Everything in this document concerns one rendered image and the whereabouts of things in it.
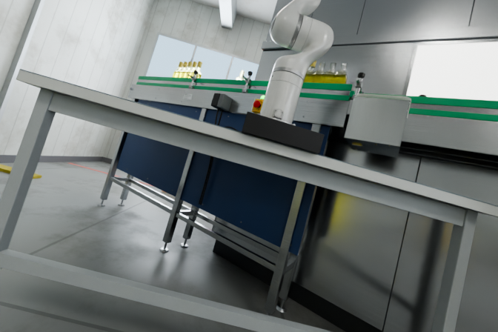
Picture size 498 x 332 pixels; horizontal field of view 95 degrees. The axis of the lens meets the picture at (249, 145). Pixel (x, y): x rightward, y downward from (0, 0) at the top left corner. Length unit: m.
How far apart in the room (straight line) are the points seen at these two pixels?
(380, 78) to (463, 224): 0.77
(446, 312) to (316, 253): 0.55
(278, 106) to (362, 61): 0.83
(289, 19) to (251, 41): 3.82
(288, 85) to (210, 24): 4.14
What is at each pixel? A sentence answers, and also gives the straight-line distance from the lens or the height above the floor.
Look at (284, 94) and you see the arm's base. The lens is 0.80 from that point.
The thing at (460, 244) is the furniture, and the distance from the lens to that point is 1.11.
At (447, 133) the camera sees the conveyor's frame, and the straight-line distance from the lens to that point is 1.17.
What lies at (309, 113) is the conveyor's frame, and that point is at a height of 0.97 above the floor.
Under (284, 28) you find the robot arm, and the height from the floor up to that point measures 1.15.
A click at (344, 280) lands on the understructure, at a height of 0.23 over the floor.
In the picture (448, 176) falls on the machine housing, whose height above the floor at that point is 0.85.
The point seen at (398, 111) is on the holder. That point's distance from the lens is 0.90.
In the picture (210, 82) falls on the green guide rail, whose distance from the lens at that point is 1.59.
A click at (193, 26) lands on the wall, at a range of 4.89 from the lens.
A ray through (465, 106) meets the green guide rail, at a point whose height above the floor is 1.10.
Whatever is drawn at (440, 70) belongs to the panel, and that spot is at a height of 1.34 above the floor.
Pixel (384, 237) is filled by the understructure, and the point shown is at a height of 0.50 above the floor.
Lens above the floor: 0.66
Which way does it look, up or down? 4 degrees up
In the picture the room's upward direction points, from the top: 16 degrees clockwise
